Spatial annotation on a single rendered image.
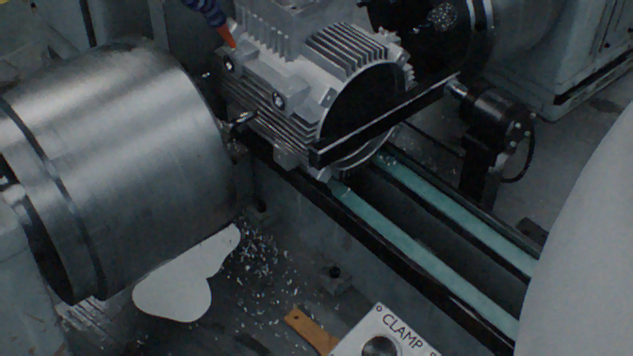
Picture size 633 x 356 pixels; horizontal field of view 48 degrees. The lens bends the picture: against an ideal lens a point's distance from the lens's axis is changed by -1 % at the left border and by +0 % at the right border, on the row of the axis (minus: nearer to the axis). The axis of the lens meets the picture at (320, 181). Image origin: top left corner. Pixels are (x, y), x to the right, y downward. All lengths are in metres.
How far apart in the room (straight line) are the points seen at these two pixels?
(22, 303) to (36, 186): 0.10
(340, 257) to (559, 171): 0.42
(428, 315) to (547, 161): 0.44
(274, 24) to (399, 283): 0.35
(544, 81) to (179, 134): 0.73
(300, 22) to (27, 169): 0.36
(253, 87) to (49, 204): 0.33
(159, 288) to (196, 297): 0.05
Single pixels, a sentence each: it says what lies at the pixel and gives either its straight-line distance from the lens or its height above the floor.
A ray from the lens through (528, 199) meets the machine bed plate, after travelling 1.15.
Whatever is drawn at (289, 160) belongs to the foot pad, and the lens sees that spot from 0.90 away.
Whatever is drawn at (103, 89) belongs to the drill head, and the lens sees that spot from 0.73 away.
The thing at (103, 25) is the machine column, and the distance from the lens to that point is 1.01.
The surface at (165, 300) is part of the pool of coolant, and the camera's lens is 0.98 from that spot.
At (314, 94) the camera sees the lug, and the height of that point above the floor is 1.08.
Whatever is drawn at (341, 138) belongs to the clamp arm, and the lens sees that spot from 0.85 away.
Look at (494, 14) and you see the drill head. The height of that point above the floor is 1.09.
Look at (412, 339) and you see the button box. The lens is 0.61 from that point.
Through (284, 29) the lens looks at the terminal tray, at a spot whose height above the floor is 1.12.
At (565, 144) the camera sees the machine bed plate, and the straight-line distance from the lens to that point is 1.27.
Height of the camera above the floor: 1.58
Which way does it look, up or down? 44 degrees down
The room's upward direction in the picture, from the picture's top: 2 degrees clockwise
